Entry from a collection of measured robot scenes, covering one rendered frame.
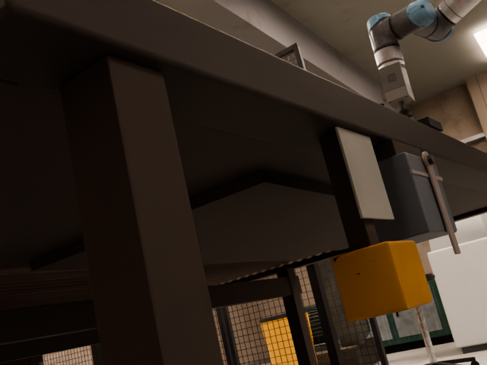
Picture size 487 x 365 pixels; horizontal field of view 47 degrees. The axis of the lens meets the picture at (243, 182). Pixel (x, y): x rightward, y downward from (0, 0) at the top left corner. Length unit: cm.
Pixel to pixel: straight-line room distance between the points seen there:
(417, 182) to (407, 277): 19
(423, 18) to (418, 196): 93
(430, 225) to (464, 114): 821
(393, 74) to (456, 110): 740
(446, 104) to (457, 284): 412
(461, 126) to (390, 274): 835
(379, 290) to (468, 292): 490
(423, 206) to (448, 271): 477
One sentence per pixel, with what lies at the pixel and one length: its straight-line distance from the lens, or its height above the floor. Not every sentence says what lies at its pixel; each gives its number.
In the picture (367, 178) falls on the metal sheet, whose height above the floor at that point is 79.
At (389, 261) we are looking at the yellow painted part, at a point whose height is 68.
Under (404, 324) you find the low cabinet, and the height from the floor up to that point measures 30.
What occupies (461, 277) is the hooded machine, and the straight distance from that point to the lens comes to 557.
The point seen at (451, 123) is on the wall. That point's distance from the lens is 904.
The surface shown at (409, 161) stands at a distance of 84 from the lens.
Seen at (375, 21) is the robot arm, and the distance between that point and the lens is 175.
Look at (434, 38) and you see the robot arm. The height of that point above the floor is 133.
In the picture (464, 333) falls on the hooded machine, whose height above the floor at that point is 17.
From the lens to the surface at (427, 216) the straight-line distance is 83.
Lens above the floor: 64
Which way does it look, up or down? 14 degrees up
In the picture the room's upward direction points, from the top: 13 degrees counter-clockwise
